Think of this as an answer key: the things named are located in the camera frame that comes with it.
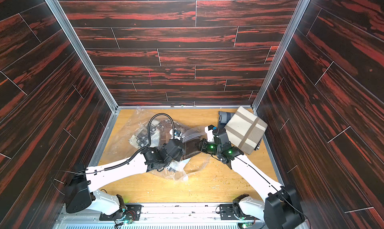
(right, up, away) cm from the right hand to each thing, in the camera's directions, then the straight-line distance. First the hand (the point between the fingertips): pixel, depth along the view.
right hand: (197, 142), depth 81 cm
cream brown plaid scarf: (-23, +4, +14) cm, 27 cm away
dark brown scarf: (-3, -3, -3) cm, 5 cm away
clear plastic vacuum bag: (-52, -5, +15) cm, 54 cm away
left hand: (-10, -3, -1) cm, 10 cm away
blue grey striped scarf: (+22, +14, +32) cm, 41 cm away
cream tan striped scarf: (+33, +6, +17) cm, 38 cm away
